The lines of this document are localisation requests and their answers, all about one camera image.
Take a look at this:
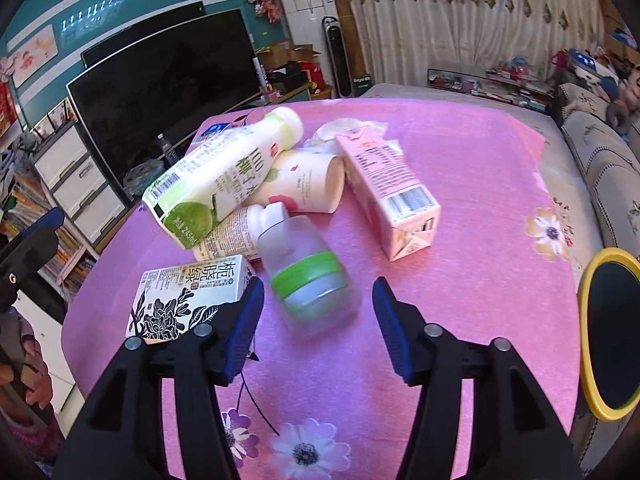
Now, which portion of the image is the clear jar green band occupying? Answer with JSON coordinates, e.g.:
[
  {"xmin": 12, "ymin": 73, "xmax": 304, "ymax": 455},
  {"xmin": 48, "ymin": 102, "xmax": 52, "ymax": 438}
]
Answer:
[{"xmin": 257, "ymin": 216, "xmax": 360, "ymax": 338}]

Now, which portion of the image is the yellow rimmed trash bin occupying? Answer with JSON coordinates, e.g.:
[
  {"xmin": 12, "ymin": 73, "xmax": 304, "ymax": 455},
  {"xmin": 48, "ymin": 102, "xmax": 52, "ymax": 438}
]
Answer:
[{"xmin": 577, "ymin": 247, "xmax": 639, "ymax": 422}]

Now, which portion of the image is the person's left hand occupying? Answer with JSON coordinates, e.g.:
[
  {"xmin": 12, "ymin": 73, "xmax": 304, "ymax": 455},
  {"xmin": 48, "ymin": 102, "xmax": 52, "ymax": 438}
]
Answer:
[{"xmin": 1, "ymin": 307, "xmax": 53, "ymax": 408}]

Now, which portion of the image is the white drawer unit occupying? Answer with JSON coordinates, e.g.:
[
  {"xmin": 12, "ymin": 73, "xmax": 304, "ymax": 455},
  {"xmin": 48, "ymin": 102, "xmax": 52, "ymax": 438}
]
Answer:
[{"xmin": 34, "ymin": 122, "xmax": 127, "ymax": 249}]

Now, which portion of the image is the black white tea carton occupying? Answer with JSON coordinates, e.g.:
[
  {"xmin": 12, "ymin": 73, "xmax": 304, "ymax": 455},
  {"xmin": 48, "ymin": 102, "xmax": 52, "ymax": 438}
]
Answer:
[{"xmin": 126, "ymin": 255, "xmax": 255, "ymax": 341}]

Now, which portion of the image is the glass bowl on cabinet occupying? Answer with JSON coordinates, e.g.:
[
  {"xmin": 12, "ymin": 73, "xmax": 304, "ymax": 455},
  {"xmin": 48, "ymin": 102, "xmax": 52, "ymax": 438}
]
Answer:
[{"xmin": 124, "ymin": 159, "xmax": 165, "ymax": 197}]

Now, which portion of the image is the green white drink bottle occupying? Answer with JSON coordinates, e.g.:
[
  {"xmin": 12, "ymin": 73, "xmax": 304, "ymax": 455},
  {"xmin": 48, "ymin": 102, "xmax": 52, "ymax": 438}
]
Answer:
[{"xmin": 142, "ymin": 106, "xmax": 304, "ymax": 249}]

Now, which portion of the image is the clear water bottle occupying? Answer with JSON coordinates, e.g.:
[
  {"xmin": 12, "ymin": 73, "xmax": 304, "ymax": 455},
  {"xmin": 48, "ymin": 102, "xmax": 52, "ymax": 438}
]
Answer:
[{"xmin": 157, "ymin": 133, "xmax": 179, "ymax": 166}]

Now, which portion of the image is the black flat television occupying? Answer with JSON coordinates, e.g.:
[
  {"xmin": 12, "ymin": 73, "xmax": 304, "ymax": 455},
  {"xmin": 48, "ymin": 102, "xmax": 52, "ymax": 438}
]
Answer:
[{"xmin": 67, "ymin": 10, "xmax": 259, "ymax": 184}]

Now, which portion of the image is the small white yogurt bottle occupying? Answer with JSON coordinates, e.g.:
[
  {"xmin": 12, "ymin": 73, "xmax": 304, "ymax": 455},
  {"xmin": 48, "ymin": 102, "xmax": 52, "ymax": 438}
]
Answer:
[{"xmin": 193, "ymin": 202, "xmax": 288, "ymax": 261}]

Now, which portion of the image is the pink milk carton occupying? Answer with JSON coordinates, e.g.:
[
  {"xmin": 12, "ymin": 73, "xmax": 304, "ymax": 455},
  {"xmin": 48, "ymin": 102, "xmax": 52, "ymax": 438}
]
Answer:
[{"xmin": 335, "ymin": 126, "xmax": 442, "ymax": 261}]

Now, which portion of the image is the beige patterned sofa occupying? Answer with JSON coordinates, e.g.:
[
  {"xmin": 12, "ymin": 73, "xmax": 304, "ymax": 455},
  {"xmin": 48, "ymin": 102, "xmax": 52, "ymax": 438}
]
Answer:
[{"xmin": 552, "ymin": 81, "xmax": 640, "ymax": 266}]

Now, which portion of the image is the white yogurt cup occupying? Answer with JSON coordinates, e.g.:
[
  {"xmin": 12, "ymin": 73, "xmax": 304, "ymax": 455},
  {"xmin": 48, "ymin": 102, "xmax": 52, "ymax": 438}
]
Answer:
[{"xmin": 244, "ymin": 150, "xmax": 345, "ymax": 214}]

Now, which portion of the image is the pile of plush toys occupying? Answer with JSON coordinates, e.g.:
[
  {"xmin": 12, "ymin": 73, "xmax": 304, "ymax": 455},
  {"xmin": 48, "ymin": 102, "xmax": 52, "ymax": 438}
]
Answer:
[{"xmin": 551, "ymin": 49, "xmax": 639, "ymax": 142}]

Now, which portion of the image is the black tower fan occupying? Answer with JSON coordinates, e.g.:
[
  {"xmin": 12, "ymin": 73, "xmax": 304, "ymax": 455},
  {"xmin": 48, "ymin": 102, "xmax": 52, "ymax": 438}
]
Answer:
[{"xmin": 321, "ymin": 15, "xmax": 354, "ymax": 98}]

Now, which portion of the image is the cream window curtain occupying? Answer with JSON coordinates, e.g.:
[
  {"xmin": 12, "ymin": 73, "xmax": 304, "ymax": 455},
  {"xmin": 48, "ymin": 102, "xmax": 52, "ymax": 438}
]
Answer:
[{"xmin": 350, "ymin": 0, "xmax": 605, "ymax": 86}]

